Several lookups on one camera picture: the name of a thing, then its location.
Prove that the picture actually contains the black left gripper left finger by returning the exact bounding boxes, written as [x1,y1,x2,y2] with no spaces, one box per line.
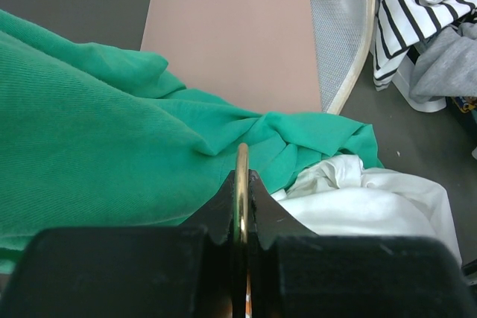
[1,174,238,317]

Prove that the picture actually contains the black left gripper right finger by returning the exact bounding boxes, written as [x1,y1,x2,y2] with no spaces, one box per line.
[248,171,476,317]

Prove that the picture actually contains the white tank top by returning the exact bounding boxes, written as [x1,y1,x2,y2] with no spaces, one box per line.
[271,155,462,263]

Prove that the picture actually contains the orange clothes hanger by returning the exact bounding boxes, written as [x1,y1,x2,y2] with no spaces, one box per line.
[232,143,249,317]

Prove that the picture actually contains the green tank top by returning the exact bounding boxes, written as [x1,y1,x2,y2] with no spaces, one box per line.
[1,12,380,274]

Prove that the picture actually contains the grey shirt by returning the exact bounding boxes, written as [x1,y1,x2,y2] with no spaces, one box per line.
[409,22,476,104]

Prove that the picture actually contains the white grey tote bag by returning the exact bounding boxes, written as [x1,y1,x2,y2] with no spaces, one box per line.
[310,0,375,114]

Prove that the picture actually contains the striped black white shirt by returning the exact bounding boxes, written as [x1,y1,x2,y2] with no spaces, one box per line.
[372,0,476,91]

